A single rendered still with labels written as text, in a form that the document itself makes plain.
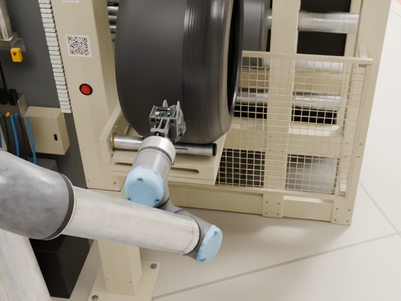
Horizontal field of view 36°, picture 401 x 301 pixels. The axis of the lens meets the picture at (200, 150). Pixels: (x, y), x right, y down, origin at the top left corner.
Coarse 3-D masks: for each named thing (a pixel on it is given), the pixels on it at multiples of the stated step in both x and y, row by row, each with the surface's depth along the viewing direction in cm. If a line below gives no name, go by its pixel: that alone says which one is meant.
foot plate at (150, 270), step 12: (144, 264) 277; (156, 264) 277; (144, 276) 272; (156, 276) 272; (96, 288) 267; (144, 288) 266; (96, 300) 262; (108, 300) 262; (120, 300) 262; (132, 300) 262; (144, 300) 261
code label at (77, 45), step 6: (66, 36) 187; (72, 36) 187; (78, 36) 187; (84, 36) 186; (66, 42) 189; (72, 42) 188; (78, 42) 188; (84, 42) 188; (72, 48) 190; (78, 48) 189; (84, 48) 189; (90, 48) 189; (72, 54) 191; (78, 54) 191; (84, 54) 190; (90, 54) 190
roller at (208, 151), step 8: (120, 136) 201; (128, 136) 201; (136, 136) 201; (120, 144) 201; (128, 144) 200; (136, 144) 200; (176, 144) 198; (184, 144) 198; (192, 144) 197; (200, 144) 197; (208, 144) 197; (216, 144) 198; (176, 152) 199; (184, 152) 198; (192, 152) 198; (200, 152) 197; (208, 152) 196; (216, 152) 199
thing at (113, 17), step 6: (108, 0) 223; (114, 0) 222; (108, 6) 224; (114, 6) 224; (108, 12) 225; (114, 12) 224; (114, 18) 227; (114, 24) 229; (114, 30) 229; (114, 36) 232; (114, 42) 233; (114, 48) 234; (114, 54) 237
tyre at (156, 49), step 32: (128, 0) 166; (160, 0) 164; (192, 0) 163; (224, 0) 166; (128, 32) 165; (160, 32) 163; (192, 32) 162; (224, 32) 165; (128, 64) 167; (160, 64) 165; (192, 64) 163; (224, 64) 169; (128, 96) 172; (160, 96) 169; (192, 96) 167; (224, 96) 174; (192, 128) 177; (224, 128) 185
